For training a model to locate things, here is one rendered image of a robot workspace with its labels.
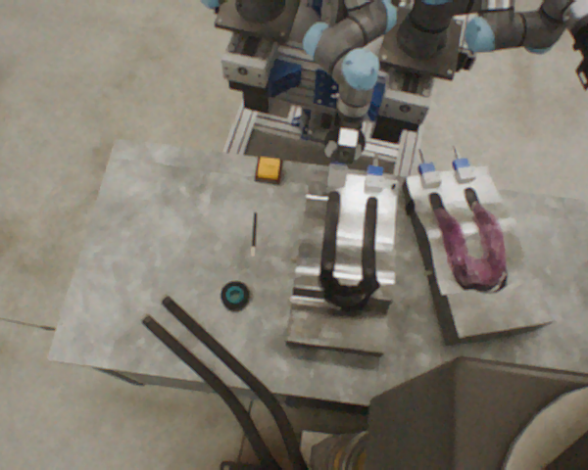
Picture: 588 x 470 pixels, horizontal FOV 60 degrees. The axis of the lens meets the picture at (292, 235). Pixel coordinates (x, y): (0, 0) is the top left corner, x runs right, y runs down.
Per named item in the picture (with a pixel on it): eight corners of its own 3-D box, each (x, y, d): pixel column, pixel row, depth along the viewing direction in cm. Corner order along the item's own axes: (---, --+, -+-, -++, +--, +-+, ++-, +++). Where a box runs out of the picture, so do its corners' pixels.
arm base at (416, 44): (401, 15, 154) (409, -12, 145) (451, 25, 153) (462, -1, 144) (392, 53, 149) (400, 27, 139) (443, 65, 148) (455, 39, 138)
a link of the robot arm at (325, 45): (334, 32, 121) (366, 61, 118) (298, 55, 118) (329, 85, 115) (338, 6, 114) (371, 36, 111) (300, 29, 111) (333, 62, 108)
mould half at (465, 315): (401, 185, 159) (410, 167, 149) (481, 174, 162) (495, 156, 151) (446, 345, 141) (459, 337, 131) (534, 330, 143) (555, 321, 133)
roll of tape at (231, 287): (226, 315, 142) (225, 312, 139) (218, 290, 145) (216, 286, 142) (254, 305, 144) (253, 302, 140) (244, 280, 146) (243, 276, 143)
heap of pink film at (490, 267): (426, 210, 150) (434, 198, 143) (484, 201, 152) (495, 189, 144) (452, 294, 140) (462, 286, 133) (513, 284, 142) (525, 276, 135)
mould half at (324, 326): (308, 183, 159) (310, 161, 146) (391, 194, 158) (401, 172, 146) (285, 344, 140) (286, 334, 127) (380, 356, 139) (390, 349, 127)
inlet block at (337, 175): (328, 165, 159) (331, 150, 156) (344, 167, 159) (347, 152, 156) (327, 185, 148) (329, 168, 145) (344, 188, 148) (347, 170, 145)
